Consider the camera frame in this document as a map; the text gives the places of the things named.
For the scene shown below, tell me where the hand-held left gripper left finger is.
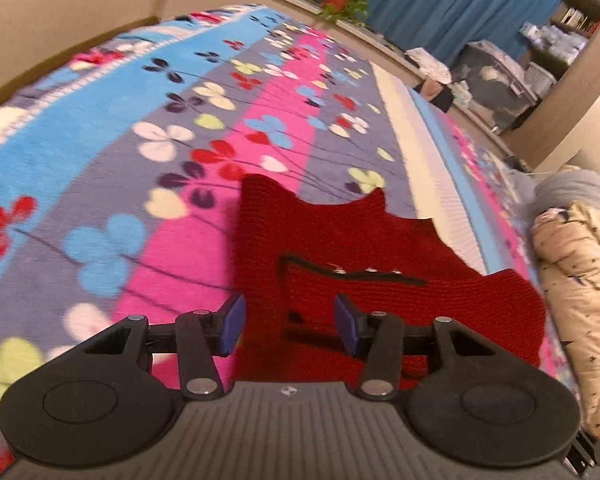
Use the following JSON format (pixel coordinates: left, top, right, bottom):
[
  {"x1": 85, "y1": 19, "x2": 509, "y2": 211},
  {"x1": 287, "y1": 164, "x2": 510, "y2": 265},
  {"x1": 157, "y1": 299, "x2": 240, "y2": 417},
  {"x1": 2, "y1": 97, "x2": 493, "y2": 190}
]
[{"x1": 72, "y1": 292, "x2": 248, "y2": 403}]

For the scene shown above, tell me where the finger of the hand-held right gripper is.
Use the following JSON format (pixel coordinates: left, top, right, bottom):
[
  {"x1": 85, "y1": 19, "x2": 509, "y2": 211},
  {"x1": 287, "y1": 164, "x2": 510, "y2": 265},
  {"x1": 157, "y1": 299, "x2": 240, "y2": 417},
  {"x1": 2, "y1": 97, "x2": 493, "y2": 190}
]
[{"x1": 565, "y1": 430, "x2": 600, "y2": 477}]

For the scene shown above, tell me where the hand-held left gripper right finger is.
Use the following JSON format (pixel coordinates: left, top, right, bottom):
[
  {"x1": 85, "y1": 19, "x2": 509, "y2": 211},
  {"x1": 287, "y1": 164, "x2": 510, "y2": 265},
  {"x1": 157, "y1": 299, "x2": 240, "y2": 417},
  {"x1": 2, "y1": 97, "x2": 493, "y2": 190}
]
[{"x1": 332, "y1": 294, "x2": 518, "y2": 402}]

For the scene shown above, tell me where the red knitted sweater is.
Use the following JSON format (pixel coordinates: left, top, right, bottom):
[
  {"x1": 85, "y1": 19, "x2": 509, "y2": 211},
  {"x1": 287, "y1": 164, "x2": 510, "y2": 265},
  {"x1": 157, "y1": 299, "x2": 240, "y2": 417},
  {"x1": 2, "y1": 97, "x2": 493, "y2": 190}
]
[{"x1": 232, "y1": 174, "x2": 548, "y2": 393}]

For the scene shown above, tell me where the pile of white clothes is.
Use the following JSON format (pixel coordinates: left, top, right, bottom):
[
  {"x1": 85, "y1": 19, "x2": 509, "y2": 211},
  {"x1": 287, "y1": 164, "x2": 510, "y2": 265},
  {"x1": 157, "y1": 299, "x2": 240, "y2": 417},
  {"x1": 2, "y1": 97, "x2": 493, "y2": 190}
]
[{"x1": 405, "y1": 47, "x2": 453, "y2": 83}]

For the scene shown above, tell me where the cream star-print duvet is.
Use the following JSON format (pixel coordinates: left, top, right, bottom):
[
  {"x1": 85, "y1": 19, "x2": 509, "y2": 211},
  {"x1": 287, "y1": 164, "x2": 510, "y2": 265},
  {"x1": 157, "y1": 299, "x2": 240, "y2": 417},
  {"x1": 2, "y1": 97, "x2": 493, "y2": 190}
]
[{"x1": 530, "y1": 200, "x2": 600, "y2": 443}]

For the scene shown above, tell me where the black and pink bag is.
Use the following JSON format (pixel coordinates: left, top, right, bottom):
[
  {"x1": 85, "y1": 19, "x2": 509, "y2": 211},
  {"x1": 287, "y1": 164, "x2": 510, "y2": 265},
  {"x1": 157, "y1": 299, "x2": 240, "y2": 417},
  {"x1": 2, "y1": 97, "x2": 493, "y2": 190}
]
[{"x1": 420, "y1": 77, "x2": 456, "y2": 113}]

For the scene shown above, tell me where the floral striped bed sheet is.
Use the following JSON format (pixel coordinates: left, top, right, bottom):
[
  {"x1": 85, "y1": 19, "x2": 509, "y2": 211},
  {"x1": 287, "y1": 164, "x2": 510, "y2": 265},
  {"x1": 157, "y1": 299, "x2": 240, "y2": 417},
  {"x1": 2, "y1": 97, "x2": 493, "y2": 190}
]
[{"x1": 0, "y1": 4, "x2": 581, "y2": 480}]

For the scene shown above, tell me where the grey pillow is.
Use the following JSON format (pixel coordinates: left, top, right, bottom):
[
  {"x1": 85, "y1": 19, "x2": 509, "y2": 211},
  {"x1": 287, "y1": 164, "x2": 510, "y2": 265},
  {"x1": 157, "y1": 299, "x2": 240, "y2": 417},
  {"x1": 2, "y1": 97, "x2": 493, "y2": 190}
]
[{"x1": 532, "y1": 167, "x2": 600, "y2": 211}]

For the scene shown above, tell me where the small white storage box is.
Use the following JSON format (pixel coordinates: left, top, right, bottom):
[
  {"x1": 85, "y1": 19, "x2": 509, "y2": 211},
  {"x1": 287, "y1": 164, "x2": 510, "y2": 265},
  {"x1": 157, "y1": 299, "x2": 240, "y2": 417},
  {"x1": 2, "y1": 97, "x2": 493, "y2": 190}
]
[{"x1": 525, "y1": 62, "x2": 556, "y2": 93}]

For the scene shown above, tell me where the blue curtain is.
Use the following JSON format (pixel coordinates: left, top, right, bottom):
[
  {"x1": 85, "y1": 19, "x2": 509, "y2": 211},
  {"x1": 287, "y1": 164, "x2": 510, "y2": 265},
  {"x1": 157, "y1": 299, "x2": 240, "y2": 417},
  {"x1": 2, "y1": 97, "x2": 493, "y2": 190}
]
[{"x1": 307, "y1": 0, "x2": 566, "y2": 68}]

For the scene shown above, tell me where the wooden shelf unit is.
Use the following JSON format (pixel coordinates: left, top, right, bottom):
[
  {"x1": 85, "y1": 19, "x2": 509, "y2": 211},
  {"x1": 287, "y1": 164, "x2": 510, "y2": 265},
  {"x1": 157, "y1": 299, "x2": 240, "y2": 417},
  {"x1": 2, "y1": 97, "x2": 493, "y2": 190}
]
[{"x1": 520, "y1": 0, "x2": 600, "y2": 171}]

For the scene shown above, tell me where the stack of white packs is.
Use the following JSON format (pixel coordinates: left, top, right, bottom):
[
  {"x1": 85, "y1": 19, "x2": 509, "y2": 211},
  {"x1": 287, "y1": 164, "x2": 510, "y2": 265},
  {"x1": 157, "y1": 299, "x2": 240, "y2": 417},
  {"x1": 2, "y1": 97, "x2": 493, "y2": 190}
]
[{"x1": 520, "y1": 22, "x2": 588, "y2": 63}]

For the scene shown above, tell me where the row of books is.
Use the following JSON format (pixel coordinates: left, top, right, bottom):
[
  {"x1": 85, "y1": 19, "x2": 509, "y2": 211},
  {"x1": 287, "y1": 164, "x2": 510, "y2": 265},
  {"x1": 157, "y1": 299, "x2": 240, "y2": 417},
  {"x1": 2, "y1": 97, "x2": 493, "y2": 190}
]
[{"x1": 562, "y1": 7, "x2": 600, "y2": 33}]

